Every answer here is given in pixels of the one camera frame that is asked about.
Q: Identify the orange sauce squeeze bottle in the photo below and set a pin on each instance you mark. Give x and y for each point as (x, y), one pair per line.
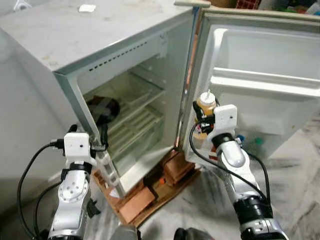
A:
(206, 102)

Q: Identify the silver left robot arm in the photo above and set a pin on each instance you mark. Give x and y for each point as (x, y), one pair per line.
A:
(72, 195)

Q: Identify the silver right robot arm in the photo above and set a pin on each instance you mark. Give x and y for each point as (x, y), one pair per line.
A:
(235, 160)

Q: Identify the grey mini fridge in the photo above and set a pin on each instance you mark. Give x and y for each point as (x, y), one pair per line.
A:
(75, 35)

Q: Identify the white plastic rack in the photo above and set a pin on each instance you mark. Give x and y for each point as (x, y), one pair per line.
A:
(106, 170)

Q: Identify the black round pan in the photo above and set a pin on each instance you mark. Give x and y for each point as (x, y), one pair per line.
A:
(102, 110)

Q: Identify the blue capped clear bottle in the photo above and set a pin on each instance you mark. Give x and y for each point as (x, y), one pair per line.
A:
(240, 138)

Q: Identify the green capped clear bottle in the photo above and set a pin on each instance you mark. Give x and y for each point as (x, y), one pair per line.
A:
(258, 142)

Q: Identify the small black floor object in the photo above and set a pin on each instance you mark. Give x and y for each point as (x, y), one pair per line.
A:
(92, 207)

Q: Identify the robot left leg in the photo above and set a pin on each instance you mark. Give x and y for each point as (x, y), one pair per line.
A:
(125, 233)

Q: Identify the beige flat board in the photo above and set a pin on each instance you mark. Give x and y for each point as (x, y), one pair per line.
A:
(192, 3)

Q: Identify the red plastic crate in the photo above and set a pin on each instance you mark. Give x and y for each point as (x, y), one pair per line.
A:
(247, 4)

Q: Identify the small white pad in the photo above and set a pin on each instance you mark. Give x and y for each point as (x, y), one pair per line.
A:
(87, 8)

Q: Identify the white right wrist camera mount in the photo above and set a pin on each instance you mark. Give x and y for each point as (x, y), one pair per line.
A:
(225, 120)

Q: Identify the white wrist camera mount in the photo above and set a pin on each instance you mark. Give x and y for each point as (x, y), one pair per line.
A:
(77, 147)
(225, 120)

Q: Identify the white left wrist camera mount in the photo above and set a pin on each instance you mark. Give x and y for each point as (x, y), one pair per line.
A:
(77, 147)

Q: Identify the white door shelf rail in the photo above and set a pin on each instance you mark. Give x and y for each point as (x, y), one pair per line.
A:
(260, 82)

